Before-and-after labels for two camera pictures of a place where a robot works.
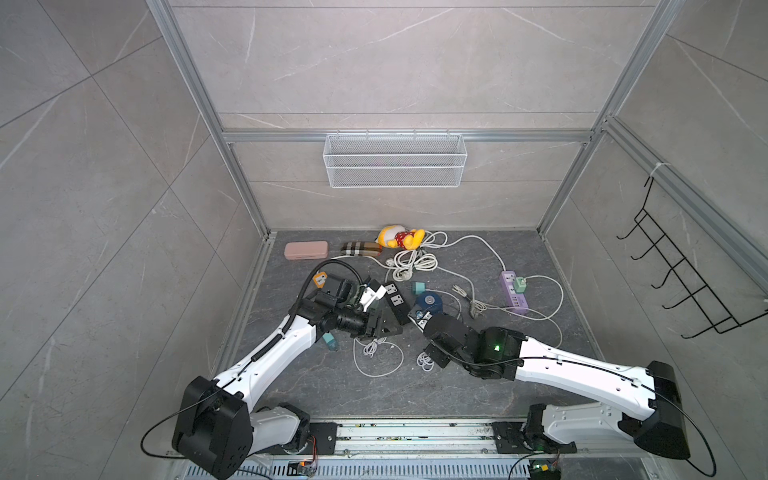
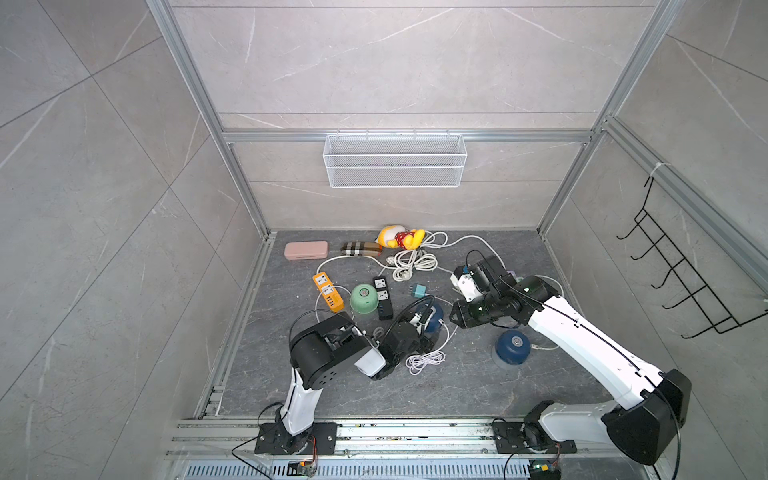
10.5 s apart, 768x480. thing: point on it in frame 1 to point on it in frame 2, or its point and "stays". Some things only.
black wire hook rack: [719, 316] stays
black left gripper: [379, 324] to [427, 344]
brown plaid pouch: [363, 249] stays
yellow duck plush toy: [396, 236] stays
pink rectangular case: [295, 250] stays
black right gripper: [431, 350] to [464, 320]
